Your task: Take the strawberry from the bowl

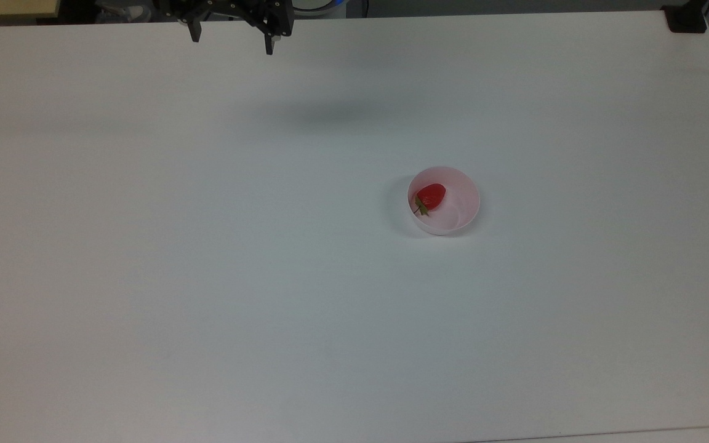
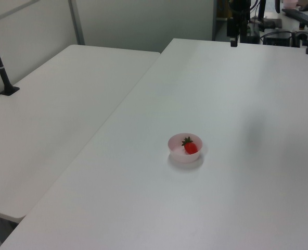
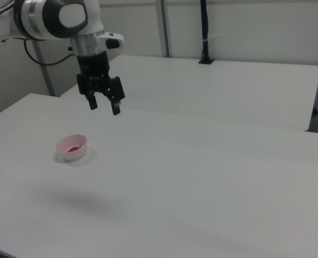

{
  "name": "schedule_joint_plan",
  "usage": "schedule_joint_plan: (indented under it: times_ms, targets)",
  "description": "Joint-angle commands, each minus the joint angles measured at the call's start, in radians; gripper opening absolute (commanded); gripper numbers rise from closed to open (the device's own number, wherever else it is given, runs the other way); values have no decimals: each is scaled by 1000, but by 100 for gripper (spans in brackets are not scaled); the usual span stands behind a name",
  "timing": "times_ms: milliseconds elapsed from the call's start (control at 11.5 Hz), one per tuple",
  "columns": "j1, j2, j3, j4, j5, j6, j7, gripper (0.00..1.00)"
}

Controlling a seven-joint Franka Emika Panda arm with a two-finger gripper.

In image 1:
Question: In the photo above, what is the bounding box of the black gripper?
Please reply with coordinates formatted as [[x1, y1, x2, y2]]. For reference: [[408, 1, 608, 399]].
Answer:
[[158, 0, 297, 56]]

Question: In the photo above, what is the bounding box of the red toy strawberry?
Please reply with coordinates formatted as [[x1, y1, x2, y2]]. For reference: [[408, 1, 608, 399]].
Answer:
[[413, 183, 447, 217]]

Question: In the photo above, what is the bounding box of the pink plastic bowl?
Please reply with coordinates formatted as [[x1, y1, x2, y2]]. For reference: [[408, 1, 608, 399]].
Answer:
[[407, 166, 481, 237]]

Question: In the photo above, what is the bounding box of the beige wooden desk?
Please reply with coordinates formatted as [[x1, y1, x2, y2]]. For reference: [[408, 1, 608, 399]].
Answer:
[[0, 0, 60, 19]]

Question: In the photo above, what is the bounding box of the black pole with clamp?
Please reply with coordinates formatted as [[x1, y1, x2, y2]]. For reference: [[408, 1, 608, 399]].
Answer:
[[661, 0, 709, 34]]

